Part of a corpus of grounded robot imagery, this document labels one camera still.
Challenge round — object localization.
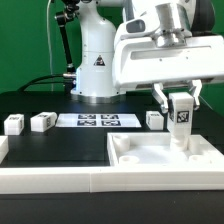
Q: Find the white square table top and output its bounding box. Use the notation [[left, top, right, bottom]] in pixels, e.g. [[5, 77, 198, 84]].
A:
[[107, 132, 224, 166]]

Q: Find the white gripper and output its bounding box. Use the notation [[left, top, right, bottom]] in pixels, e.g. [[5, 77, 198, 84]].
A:
[[112, 35, 224, 113]]

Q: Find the white workspace frame wall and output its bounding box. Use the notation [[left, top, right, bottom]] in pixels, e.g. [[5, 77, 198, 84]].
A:
[[0, 136, 224, 194]]

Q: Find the white thin cable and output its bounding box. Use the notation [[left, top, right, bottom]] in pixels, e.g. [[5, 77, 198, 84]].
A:
[[46, 0, 56, 92]]

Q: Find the black cable bundle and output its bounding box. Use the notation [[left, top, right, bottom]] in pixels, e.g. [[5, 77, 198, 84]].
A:
[[16, 73, 77, 92]]

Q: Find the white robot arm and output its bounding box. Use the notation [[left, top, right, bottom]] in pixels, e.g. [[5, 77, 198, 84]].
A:
[[63, 0, 224, 112]]

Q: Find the white sheet with fiducial markers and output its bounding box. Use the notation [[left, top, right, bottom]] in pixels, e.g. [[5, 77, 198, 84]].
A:
[[56, 113, 141, 128]]

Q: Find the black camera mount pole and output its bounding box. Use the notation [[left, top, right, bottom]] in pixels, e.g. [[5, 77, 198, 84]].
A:
[[54, 0, 81, 79]]

